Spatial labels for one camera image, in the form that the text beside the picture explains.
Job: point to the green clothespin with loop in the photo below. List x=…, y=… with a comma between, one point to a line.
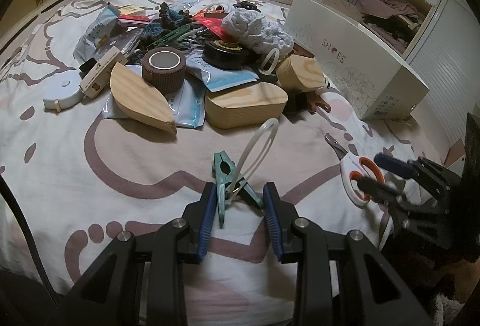
x=232, y=181

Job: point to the small yellow card box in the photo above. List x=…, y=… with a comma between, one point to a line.
x=132, y=10

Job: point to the leaf shaped wooden block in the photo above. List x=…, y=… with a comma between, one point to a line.
x=141, y=101

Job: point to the orange white scissors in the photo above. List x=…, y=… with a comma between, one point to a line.
x=352, y=168

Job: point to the white crochet yarn bundle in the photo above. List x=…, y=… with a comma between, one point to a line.
x=258, y=33

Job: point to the white round tape measure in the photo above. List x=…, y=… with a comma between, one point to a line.
x=62, y=93

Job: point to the patterned cartoon blanket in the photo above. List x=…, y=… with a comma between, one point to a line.
x=80, y=178

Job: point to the red booklet packet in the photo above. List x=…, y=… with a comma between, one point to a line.
x=138, y=18

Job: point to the small black box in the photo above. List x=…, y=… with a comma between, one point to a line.
x=87, y=66

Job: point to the brown tape roll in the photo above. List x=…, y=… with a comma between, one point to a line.
x=164, y=68

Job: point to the pile of clothes in closet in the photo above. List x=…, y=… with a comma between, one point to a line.
x=395, y=21

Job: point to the black hair claw clip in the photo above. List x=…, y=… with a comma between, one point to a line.
x=246, y=5

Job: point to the black yellow tape roll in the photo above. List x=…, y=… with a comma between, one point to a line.
x=227, y=55

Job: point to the brown leather cutout piece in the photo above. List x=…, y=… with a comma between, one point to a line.
x=314, y=100

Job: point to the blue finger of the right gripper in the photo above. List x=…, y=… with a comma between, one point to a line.
x=380, y=193
x=395, y=166

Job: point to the white louvered closet door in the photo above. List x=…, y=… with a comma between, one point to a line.
x=446, y=57

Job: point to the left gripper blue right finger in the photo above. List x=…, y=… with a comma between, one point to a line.
x=272, y=211

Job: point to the white cardboard shoe box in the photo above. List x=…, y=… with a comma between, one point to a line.
x=377, y=82

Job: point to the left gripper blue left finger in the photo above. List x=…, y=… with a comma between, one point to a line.
x=207, y=222

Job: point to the rounded wooden block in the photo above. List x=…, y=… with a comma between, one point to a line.
x=244, y=105

